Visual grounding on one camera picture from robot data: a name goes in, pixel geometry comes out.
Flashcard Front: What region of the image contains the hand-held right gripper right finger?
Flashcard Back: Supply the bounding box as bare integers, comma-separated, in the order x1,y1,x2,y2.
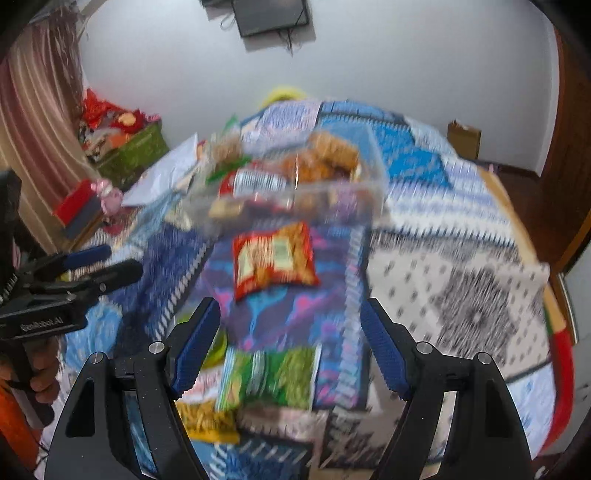
359,298,532,480

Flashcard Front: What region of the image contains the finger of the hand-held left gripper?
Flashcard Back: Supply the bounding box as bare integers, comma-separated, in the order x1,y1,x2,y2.
18,244,112,280
60,259,144,298

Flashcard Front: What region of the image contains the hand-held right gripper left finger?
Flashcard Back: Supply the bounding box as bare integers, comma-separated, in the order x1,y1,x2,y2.
44,296,222,480

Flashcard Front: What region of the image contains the red peanut snack packet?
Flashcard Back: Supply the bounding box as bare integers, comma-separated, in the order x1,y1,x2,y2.
231,222,321,302

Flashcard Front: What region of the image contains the clear biscuit packet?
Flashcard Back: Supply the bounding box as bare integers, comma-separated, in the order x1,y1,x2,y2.
307,131,361,178
208,198,250,220

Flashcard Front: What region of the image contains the clear plastic storage box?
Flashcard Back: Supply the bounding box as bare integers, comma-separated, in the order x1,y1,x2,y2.
185,131,386,232

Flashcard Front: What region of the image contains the red white snack packet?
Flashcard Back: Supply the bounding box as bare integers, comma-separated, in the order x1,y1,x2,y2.
219,168,289,199

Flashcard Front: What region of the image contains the orange snack bag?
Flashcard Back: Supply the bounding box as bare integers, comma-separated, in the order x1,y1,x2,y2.
279,154,333,183

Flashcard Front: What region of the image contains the person's left hand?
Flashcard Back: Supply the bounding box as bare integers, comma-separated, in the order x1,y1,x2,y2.
28,339,61,404

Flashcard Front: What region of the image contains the green jelly cup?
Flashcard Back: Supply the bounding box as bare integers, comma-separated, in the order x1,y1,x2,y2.
203,330,228,370

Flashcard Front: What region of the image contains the red flat box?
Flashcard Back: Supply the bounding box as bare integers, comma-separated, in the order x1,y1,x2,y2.
53,179,100,227

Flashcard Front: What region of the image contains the pink plush toy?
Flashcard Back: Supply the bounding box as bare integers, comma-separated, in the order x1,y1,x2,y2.
90,180,123,215

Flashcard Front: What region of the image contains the yellow fries packet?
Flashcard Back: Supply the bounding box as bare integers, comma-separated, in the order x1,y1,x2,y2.
178,399,241,445

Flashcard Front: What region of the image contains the green pea packet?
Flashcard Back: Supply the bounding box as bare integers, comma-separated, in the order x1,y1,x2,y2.
216,346,321,411

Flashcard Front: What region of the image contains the white pillow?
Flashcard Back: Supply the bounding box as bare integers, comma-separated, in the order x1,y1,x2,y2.
121,134,199,208

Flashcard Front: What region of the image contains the green fabric storage box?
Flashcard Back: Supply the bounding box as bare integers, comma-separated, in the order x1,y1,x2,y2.
95,121,169,190

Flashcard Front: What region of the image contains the striped brown curtain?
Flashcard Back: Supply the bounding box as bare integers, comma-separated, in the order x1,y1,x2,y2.
0,9,100,259

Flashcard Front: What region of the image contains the brown cardboard box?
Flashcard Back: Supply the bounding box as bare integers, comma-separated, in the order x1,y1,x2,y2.
447,119,482,160

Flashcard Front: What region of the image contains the yellow ring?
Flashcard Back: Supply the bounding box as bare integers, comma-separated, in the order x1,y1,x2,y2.
263,84,308,109

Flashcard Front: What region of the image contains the black dangling cable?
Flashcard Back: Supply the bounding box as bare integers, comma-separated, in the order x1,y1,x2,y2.
281,28,305,56

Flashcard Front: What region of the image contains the small black wall monitor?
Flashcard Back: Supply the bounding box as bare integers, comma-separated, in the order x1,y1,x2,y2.
231,0,311,38

